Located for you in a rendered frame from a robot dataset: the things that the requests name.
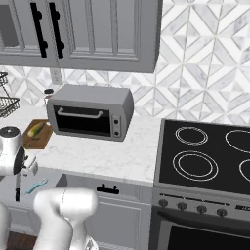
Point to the grey drawer front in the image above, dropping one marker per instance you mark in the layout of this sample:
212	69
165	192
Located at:
130	190

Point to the brown wooden cutting board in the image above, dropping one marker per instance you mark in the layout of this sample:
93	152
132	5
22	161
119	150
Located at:
40	140

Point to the jar with dark lid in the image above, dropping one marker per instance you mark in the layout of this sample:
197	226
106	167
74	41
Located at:
48	95

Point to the black and steel stove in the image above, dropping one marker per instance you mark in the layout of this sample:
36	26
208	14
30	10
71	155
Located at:
201	156

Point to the dark stove knob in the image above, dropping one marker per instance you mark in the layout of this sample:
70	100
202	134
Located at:
222	212
182	206
202	209
163	203

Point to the grey lower cupboard door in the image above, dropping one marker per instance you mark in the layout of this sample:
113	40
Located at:
120	224

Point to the grey open drawer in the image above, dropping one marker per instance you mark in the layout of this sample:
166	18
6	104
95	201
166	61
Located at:
49	187

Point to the grey cupboard door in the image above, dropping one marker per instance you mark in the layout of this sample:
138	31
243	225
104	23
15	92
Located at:
24	26
107	29
120	224

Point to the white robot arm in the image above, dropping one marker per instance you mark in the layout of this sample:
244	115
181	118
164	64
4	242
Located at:
62	208

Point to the grey upper cupboard door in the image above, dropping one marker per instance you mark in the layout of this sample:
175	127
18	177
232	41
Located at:
24	26
107	29

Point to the black oven door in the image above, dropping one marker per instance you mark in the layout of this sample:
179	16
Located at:
208	239

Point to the light blue peeler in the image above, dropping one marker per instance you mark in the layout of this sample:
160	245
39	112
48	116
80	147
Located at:
34	186

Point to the grey toaster oven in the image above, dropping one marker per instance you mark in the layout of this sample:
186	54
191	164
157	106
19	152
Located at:
94	97

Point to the green yellow cucumber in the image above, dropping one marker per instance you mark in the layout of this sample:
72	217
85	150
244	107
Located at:
35	129

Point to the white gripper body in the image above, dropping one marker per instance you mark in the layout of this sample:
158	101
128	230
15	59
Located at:
32	164

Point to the white wall socket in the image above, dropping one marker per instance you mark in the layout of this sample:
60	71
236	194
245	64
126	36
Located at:
56	76

